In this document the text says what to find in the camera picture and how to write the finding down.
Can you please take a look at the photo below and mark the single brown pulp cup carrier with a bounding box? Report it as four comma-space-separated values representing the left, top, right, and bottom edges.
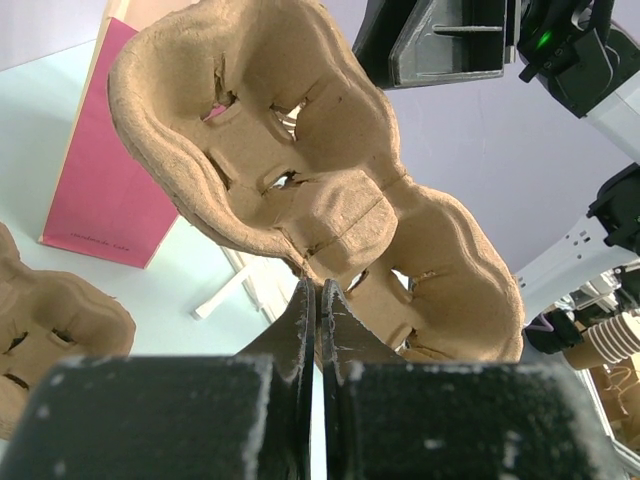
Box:
107, 1, 525, 362

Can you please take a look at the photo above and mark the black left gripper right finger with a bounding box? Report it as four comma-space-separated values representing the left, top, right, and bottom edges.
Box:
321, 280, 625, 479

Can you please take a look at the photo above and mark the brown pulp cup carrier stack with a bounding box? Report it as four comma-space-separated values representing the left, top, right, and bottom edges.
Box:
1, 225, 136, 440

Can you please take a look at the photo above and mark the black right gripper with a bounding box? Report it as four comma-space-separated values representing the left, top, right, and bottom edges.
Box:
352, 0, 507, 90

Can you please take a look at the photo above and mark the stack of brown paper cups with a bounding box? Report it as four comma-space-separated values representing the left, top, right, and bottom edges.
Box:
563, 312, 639, 370

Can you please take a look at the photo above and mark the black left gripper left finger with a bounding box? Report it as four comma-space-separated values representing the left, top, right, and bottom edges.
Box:
1, 279, 315, 479

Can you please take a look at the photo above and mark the pile of white wrapped straws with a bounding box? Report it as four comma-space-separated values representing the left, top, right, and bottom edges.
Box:
192, 247, 297, 324

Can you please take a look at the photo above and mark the pink kraft paper bag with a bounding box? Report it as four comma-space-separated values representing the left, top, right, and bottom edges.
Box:
39, 0, 187, 269

